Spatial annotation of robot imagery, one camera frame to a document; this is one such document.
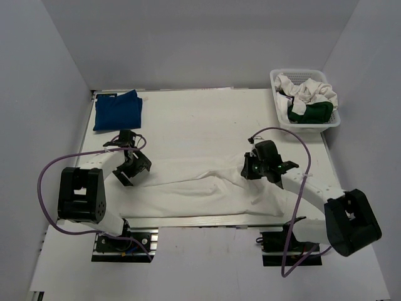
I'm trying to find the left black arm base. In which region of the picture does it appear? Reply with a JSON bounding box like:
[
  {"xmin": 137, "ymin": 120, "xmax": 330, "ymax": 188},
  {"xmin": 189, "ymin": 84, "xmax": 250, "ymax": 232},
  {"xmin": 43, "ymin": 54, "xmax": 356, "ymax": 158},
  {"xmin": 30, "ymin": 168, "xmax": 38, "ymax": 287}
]
[{"xmin": 91, "ymin": 221, "xmax": 159, "ymax": 263}]

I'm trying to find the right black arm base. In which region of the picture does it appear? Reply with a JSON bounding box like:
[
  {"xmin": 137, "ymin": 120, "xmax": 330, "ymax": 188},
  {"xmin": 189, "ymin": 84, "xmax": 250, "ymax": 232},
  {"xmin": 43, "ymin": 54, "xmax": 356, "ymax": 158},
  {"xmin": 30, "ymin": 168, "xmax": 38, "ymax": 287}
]
[{"xmin": 256, "ymin": 231, "xmax": 322, "ymax": 267}]

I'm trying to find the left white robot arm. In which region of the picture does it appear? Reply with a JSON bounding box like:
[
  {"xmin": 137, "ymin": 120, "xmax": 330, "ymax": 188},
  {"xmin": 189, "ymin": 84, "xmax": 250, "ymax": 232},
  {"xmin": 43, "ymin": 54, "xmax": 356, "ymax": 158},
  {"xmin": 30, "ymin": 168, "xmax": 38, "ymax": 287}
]
[{"xmin": 58, "ymin": 130, "xmax": 152, "ymax": 250}]

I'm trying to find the dark green t shirt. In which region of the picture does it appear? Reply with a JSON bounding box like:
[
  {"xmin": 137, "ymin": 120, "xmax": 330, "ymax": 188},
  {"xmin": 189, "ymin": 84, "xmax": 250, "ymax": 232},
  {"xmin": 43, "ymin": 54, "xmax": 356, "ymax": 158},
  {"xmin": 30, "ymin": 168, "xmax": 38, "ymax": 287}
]
[{"xmin": 287, "ymin": 102, "xmax": 334, "ymax": 124}]

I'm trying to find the white t shirt red logo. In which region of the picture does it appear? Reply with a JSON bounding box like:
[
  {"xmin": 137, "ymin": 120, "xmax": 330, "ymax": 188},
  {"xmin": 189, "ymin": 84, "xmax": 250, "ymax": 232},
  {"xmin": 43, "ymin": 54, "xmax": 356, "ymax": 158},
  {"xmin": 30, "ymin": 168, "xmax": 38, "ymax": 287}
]
[{"xmin": 105, "ymin": 154, "xmax": 287, "ymax": 218}]

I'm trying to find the folded blue t shirt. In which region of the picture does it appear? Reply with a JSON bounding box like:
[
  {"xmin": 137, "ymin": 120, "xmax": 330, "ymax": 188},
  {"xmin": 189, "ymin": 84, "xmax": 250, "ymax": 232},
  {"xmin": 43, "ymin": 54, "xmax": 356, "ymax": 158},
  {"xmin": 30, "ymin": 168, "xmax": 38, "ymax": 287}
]
[{"xmin": 93, "ymin": 90, "xmax": 143, "ymax": 132}]

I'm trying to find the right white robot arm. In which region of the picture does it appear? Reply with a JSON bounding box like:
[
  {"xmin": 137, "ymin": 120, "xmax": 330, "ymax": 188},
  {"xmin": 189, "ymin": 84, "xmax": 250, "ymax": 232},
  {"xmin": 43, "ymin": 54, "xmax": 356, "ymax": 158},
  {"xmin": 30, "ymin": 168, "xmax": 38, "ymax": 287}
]
[{"xmin": 241, "ymin": 140, "xmax": 382, "ymax": 257}]

